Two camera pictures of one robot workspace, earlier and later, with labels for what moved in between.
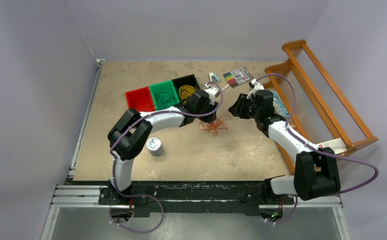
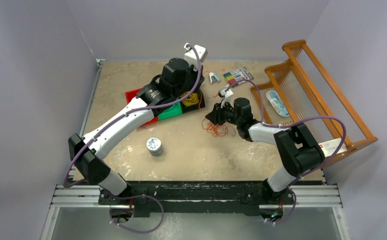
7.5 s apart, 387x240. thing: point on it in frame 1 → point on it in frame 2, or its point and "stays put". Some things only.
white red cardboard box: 337,145 stays put
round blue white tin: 154,146 stays put
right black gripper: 237,109 → 214,116
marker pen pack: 238,76 stays put
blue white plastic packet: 279,107 stays put
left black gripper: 209,118 → 195,73
